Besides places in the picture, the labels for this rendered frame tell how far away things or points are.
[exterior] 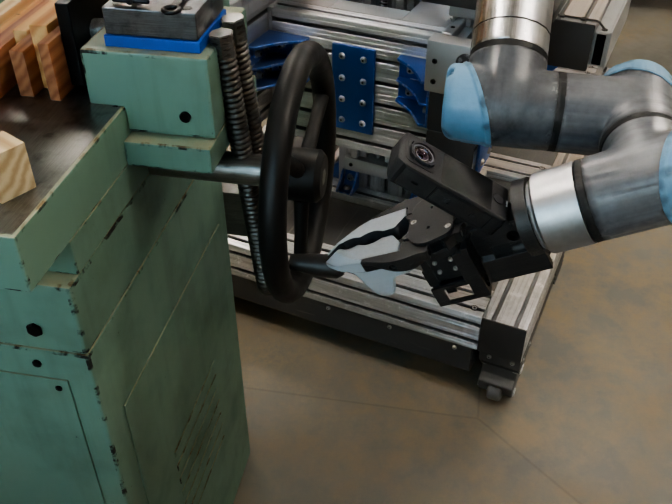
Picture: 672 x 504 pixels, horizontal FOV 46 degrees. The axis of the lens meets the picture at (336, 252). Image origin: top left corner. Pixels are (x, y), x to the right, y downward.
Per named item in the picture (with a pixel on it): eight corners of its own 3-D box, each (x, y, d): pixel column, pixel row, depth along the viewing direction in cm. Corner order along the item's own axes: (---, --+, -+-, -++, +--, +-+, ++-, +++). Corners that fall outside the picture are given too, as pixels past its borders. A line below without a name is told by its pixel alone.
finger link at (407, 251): (364, 283, 75) (450, 259, 71) (356, 271, 74) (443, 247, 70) (371, 250, 78) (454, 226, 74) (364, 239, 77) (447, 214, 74)
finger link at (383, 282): (344, 315, 80) (427, 293, 76) (315, 274, 77) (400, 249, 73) (349, 293, 83) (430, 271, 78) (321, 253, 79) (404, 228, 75)
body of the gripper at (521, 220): (433, 310, 77) (556, 282, 71) (394, 247, 72) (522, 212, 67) (441, 258, 82) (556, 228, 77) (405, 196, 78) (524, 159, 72)
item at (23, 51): (34, 97, 84) (22, 51, 80) (20, 96, 84) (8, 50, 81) (114, 21, 100) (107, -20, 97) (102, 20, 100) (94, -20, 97)
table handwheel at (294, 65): (339, -17, 84) (351, 161, 108) (159, -28, 87) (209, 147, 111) (281, 201, 68) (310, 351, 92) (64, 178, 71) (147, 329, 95)
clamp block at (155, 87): (215, 142, 82) (206, 61, 77) (92, 130, 84) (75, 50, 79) (252, 79, 94) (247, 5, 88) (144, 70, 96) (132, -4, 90)
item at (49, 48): (61, 101, 83) (47, 44, 79) (50, 100, 83) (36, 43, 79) (140, 21, 100) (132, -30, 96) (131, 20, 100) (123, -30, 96)
